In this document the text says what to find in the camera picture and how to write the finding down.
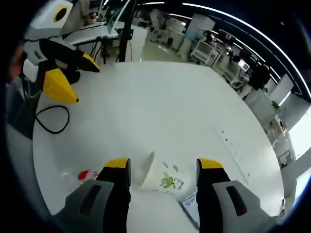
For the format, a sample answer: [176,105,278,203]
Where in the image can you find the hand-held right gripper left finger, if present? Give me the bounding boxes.
[52,157,132,233]

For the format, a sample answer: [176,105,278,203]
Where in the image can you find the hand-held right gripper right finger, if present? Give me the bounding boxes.
[195,157,280,233]

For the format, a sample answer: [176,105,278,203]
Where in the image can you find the clear blue plastic bag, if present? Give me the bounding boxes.
[180,189,199,230]

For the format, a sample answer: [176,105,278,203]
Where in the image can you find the clear packet with red print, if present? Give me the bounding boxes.
[60,169,100,186]

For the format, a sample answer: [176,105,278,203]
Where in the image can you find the white paper cup green print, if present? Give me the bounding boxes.
[138,151,193,194]

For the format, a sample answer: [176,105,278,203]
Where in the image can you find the white office desk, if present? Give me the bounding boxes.
[69,24,120,47]

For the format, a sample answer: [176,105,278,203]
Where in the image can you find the black tripod stand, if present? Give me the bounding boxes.
[116,0,135,63]

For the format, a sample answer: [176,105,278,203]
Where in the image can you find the white table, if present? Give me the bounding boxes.
[31,60,285,233]

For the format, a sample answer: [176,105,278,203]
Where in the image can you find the curved ceiling light strip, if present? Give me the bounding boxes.
[181,2,311,98]

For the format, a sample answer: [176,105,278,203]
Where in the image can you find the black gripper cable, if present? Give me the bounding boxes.
[35,105,70,134]

